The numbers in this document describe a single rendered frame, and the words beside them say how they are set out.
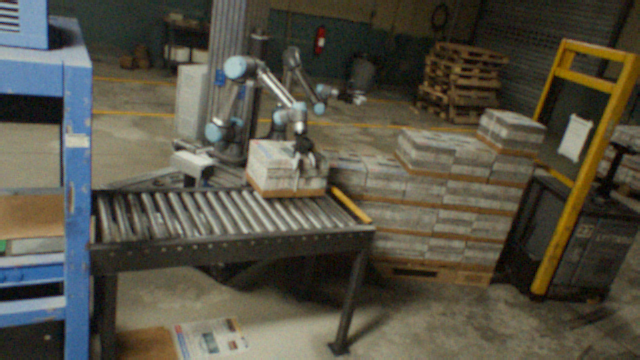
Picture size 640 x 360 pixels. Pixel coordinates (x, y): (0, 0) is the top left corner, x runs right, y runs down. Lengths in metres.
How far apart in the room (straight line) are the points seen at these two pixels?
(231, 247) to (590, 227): 2.69
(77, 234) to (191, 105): 1.79
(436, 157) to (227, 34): 1.58
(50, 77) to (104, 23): 7.63
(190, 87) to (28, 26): 1.77
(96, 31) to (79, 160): 7.61
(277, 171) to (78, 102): 1.23
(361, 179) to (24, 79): 2.21
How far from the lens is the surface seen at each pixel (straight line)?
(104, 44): 9.31
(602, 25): 10.45
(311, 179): 2.70
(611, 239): 4.20
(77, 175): 1.74
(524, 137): 3.63
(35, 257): 2.09
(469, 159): 3.50
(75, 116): 1.67
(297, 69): 3.37
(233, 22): 3.21
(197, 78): 3.36
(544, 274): 4.01
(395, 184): 3.38
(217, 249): 2.21
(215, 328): 2.95
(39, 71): 1.64
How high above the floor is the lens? 1.90
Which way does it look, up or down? 22 degrees down
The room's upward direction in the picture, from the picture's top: 12 degrees clockwise
